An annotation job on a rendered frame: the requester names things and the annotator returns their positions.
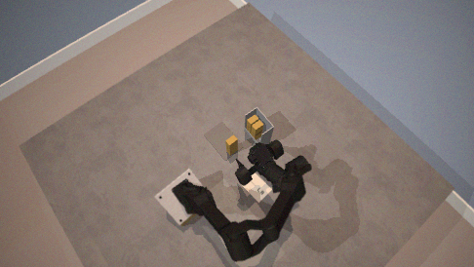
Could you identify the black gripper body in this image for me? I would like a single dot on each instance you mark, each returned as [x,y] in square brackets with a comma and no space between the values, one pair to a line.
[244,175]

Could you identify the grey open bin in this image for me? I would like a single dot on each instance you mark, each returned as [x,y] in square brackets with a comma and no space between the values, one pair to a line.
[267,127]

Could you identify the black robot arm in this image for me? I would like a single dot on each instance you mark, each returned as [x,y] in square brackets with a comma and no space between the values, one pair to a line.
[289,182]

